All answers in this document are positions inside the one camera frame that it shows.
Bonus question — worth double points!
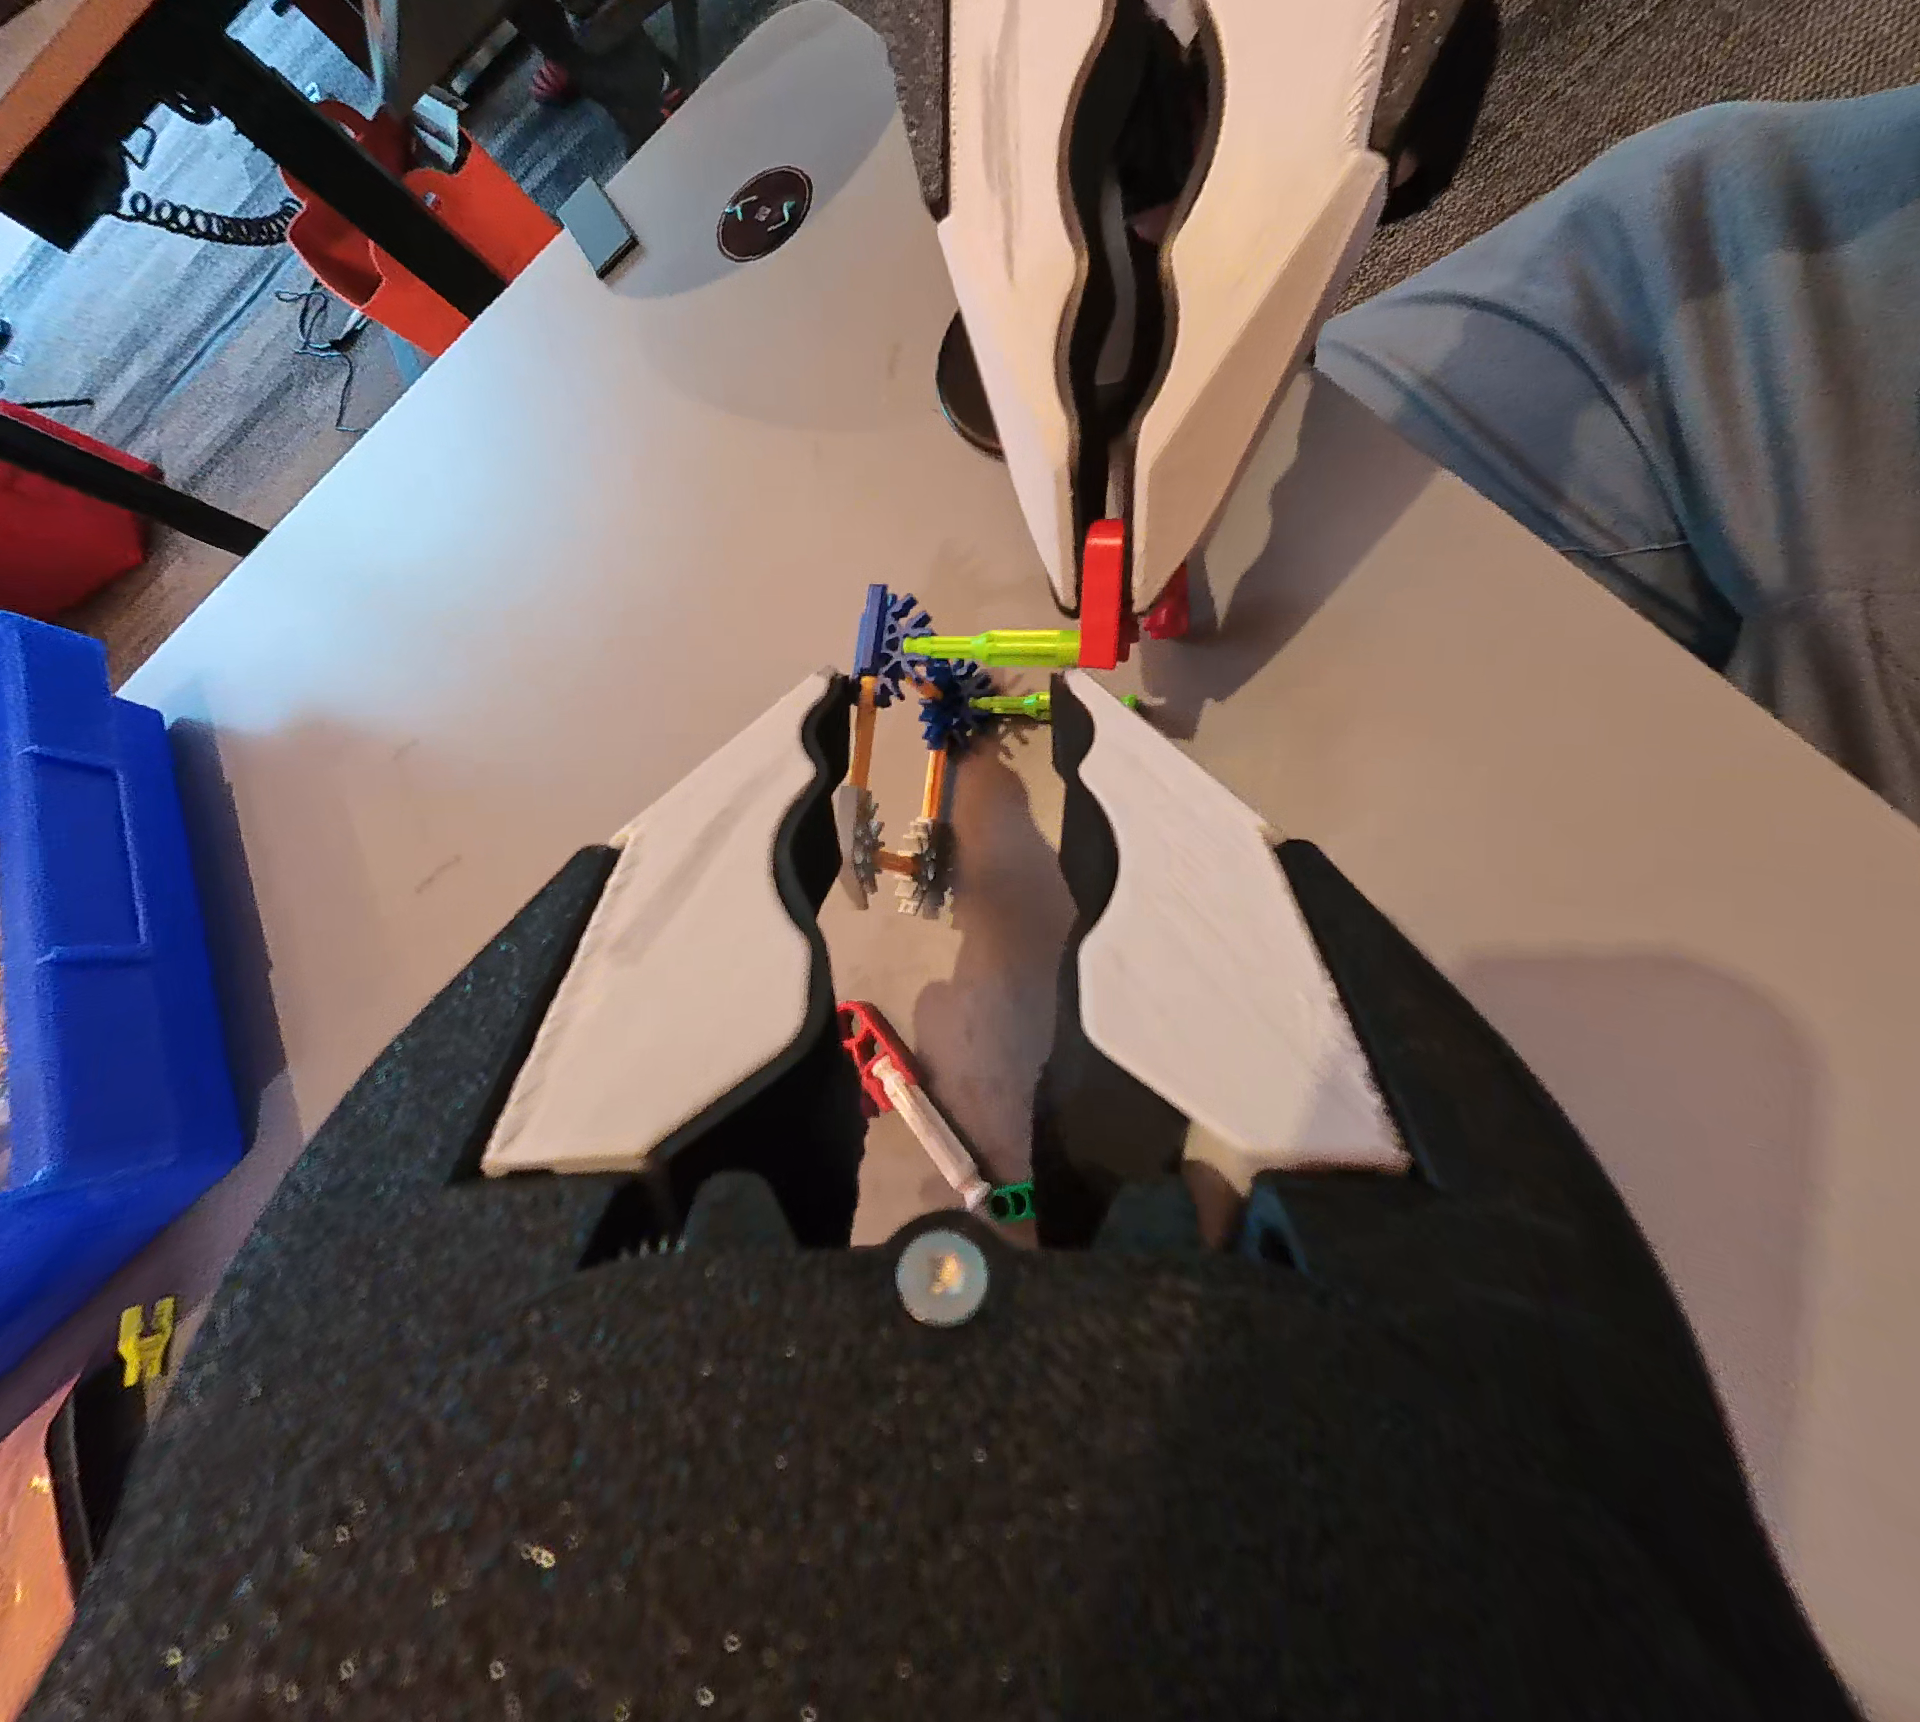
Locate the red connectors with green clip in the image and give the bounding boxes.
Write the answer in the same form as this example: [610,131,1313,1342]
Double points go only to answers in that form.
[1076,516,1197,674]

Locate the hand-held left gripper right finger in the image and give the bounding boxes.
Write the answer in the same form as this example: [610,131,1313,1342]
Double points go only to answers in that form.
[1031,672,1415,1253]

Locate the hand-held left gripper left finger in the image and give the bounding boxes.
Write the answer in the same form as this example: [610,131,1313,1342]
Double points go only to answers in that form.
[480,672,866,1246]

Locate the colourful rod connector toy model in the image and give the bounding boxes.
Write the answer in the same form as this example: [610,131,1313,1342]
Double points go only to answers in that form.
[833,582,1146,926]

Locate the blue plastic bin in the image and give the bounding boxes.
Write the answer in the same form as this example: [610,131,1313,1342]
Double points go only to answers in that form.
[0,606,251,1380]

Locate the small black block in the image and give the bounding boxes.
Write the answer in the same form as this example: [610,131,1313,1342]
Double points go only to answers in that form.
[553,180,641,283]

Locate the black coiled cable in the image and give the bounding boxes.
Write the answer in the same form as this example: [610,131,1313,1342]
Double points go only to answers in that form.
[119,181,306,249]

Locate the orange tote bin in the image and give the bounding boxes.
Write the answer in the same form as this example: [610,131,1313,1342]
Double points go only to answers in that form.
[278,97,567,361]

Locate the red tote basket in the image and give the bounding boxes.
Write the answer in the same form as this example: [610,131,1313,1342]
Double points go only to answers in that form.
[0,400,163,623]

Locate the round desk grommet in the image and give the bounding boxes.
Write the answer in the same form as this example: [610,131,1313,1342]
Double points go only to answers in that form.
[712,163,816,266]

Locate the person's leg in jeans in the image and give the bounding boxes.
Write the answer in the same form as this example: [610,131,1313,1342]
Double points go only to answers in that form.
[1309,83,1920,834]

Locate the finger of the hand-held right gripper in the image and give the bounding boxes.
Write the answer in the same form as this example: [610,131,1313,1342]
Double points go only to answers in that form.
[937,0,1126,606]
[1119,0,1449,620]

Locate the black stand pole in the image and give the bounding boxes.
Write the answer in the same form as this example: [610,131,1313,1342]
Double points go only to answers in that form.
[0,407,272,562]

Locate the red connector with white rod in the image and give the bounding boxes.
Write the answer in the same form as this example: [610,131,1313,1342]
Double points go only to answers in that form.
[835,999,996,1215]

